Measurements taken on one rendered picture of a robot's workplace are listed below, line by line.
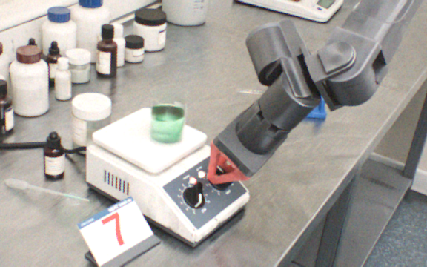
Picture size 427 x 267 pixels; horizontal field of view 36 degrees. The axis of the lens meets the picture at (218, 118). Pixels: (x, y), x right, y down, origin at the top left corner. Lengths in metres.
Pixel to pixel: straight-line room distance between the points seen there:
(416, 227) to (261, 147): 1.55
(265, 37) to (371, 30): 0.13
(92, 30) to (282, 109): 0.61
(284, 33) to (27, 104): 0.49
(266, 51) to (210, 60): 0.58
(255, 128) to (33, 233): 0.32
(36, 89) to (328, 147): 0.49
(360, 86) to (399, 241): 1.50
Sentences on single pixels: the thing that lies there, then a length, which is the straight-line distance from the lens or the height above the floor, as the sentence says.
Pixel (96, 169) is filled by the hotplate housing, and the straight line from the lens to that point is 0.92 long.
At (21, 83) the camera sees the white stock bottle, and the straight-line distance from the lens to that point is 1.10.
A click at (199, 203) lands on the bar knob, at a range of 0.85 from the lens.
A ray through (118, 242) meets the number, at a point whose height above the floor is 0.76.
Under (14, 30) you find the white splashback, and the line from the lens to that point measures 1.26.
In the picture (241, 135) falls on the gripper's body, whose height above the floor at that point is 0.90.
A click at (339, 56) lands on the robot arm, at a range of 0.74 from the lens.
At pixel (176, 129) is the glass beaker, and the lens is 0.88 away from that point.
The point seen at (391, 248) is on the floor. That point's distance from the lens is 2.19.
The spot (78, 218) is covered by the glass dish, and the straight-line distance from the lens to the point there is 0.88.
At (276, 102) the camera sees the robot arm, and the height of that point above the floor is 0.97.
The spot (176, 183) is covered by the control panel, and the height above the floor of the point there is 0.81.
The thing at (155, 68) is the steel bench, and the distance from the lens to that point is 1.31.
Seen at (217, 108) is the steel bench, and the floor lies 0.75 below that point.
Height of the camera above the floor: 1.32
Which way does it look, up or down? 29 degrees down
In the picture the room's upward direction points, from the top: 7 degrees clockwise
